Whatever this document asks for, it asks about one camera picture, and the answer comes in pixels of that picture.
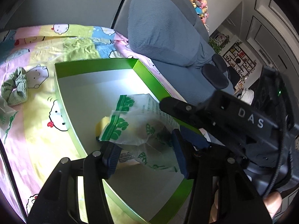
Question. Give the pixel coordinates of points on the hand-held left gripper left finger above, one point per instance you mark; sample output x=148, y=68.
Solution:
x=112, y=161

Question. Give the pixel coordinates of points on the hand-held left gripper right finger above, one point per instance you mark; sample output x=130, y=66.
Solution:
x=181, y=154

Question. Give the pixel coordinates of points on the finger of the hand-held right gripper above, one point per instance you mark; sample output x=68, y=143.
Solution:
x=198, y=140
x=182, y=110

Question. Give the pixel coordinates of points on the white tissue packet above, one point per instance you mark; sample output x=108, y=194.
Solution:
x=127, y=158

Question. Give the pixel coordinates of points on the yellow green sponge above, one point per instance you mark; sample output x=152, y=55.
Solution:
x=102, y=126

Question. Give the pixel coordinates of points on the clear green-print zip bag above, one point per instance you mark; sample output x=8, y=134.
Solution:
x=137, y=130
x=144, y=105
x=5, y=121

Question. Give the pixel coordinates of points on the green cardboard box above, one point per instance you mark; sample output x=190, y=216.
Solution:
x=93, y=91

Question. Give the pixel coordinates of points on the person's right hand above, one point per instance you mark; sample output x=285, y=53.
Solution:
x=273, y=205

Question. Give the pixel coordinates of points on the black oval pad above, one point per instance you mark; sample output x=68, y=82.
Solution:
x=215, y=77
x=220, y=61

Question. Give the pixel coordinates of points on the cartoon printed blanket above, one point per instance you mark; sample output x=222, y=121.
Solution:
x=42, y=133

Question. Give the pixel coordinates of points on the green potted plant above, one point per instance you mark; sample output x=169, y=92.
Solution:
x=218, y=43

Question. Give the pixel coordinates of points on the grey blue cushion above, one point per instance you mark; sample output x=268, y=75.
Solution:
x=163, y=28

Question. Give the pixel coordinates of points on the pile of plush toys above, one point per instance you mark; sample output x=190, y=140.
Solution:
x=199, y=4

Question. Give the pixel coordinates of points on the green knit scrunchie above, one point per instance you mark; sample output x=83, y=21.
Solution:
x=15, y=86

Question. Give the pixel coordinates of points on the grey sofa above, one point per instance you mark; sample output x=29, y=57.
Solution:
x=77, y=4

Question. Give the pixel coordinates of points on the dark wall display shelf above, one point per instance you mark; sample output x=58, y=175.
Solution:
x=240, y=59

